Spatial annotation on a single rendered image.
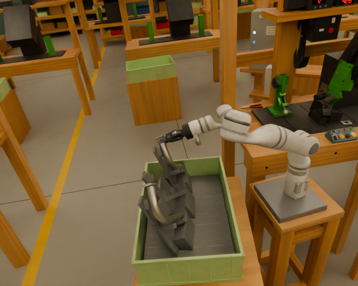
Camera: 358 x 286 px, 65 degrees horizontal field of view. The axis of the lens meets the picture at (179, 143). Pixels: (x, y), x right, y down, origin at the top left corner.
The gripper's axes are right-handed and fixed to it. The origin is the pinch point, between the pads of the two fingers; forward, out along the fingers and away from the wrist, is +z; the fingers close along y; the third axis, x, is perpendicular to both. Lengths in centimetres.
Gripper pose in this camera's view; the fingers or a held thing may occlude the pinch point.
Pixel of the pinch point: (163, 141)
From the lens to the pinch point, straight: 131.2
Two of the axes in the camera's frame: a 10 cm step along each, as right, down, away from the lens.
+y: -2.2, -1.6, -9.6
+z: -9.2, 3.6, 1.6
